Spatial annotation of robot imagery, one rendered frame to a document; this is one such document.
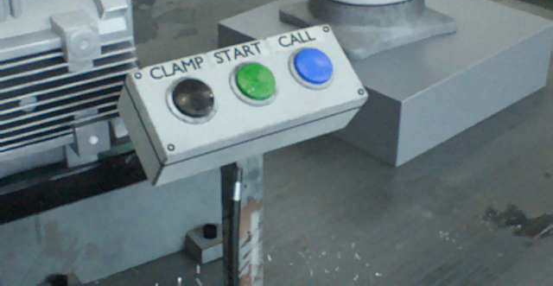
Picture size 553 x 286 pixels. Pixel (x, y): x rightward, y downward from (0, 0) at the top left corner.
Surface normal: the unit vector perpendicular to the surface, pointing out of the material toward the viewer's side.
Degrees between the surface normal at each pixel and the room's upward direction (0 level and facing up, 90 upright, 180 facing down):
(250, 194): 90
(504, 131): 0
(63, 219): 90
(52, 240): 90
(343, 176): 0
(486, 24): 2
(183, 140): 36
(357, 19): 86
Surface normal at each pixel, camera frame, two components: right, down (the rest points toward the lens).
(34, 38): 0.00, -0.88
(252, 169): 0.53, 0.41
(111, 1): 0.37, -0.33
